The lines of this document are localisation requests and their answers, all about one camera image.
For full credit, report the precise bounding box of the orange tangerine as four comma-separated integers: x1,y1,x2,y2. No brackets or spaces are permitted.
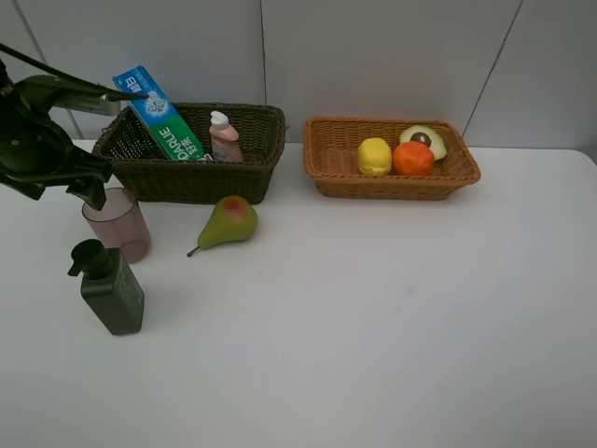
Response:
392,141,435,176

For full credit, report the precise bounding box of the yellow lemon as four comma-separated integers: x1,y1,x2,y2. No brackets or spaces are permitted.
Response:
357,137,392,176

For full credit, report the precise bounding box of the blue green toothpaste box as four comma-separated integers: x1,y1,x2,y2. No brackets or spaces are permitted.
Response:
113,65,213,161

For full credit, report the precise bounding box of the halved avocado with pit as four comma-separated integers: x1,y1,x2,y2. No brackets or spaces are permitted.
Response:
399,125,448,161

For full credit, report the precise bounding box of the translucent pink plastic cup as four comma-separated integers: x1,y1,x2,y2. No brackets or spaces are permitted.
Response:
82,188,151,263

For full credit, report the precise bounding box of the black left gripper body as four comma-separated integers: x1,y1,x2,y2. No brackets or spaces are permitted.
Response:
1,74,73,187

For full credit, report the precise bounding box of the green red pear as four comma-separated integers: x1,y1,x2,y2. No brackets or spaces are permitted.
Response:
187,196,258,258

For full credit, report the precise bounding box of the dark green pump bottle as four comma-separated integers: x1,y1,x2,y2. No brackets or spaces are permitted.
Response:
68,239,145,336

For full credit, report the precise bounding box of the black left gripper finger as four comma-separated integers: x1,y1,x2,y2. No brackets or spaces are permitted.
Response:
0,175,46,201
66,148,113,210

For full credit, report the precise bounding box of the pink bottle white cap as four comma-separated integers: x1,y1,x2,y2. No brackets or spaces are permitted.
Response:
209,111,243,163

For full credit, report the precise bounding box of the orange wicker basket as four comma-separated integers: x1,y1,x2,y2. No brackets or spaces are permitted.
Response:
303,117,480,201

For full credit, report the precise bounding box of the black camera cable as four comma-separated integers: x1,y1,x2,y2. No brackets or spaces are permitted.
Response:
0,42,150,102

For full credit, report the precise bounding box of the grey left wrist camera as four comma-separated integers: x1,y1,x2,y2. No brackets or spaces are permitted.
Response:
51,87,121,117

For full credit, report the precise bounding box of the dark brown wicker basket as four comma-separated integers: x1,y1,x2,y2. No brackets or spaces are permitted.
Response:
92,103,286,204

